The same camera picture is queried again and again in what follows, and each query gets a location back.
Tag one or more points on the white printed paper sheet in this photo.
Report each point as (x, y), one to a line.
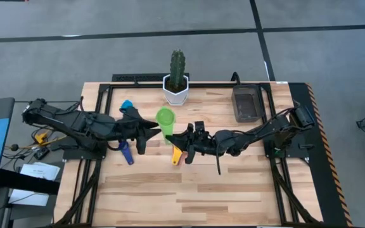
(40, 171)

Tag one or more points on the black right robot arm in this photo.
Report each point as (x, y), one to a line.
(265, 128)

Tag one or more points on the dark grey rectangular basket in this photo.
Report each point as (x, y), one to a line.
(246, 104)

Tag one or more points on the black mat with hazard stripes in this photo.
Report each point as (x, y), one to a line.
(329, 202)

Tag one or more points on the small black device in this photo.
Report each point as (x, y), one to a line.
(41, 154)

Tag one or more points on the small dark blue measuring cup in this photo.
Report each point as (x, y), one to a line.
(127, 155)

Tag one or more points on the green cactus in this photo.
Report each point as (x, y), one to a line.
(177, 69)

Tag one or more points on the white hexagonal plant pot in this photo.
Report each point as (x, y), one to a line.
(176, 98)

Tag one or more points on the green measuring cup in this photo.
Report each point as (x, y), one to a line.
(165, 117)

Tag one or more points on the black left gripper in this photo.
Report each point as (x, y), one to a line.
(131, 126)

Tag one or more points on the black aluminium table frame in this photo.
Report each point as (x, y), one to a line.
(201, 85)

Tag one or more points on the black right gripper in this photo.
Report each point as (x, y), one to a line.
(201, 142)

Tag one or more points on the yellow measuring cup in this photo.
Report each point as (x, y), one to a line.
(176, 156)

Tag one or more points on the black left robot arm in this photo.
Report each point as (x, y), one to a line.
(74, 122)

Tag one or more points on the white blank paper sheet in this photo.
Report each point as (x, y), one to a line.
(27, 198)

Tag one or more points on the black ball knob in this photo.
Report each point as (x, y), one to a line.
(14, 147)

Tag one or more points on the cyan measuring cup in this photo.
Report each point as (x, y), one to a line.
(126, 104)

